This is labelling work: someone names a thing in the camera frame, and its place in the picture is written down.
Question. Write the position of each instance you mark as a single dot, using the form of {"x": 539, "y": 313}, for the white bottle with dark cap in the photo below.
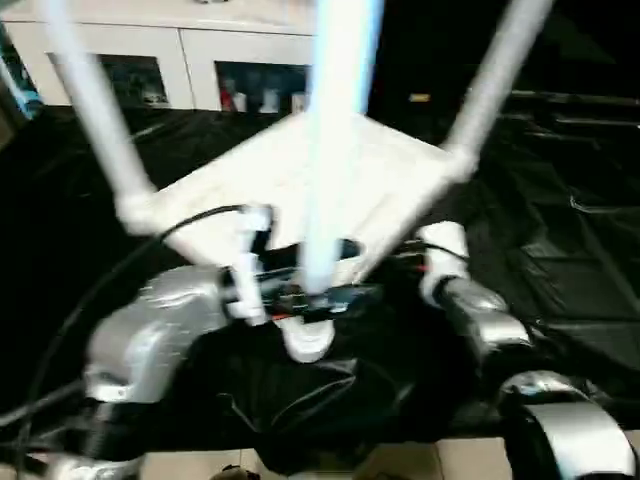
{"x": 241, "y": 102}

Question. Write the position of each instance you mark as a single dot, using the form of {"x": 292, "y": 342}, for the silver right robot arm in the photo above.
{"x": 500, "y": 330}

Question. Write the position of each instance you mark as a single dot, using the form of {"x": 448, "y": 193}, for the black plastic mat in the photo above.
{"x": 550, "y": 225}

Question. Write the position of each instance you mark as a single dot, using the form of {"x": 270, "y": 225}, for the dark rounded robot foot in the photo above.
{"x": 235, "y": 472}

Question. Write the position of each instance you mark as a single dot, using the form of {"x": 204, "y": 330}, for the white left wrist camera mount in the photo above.
{"x": 250, "y": 260}

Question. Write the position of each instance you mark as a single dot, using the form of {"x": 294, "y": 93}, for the white plastic table top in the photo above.
{"x": 360, "y": 165}

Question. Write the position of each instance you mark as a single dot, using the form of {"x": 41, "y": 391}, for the white cabinet with glass doors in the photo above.
{"x": 175, "y": 40}

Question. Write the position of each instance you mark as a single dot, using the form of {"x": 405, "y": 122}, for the white plastic table leg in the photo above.
{"x": 490, "y": 90}
{"x": 340, "y": 125}
{"x": 100, "y": 125}

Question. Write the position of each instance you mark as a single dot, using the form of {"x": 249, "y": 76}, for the teal plastic stool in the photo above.
{"x": 25, "y": 100}

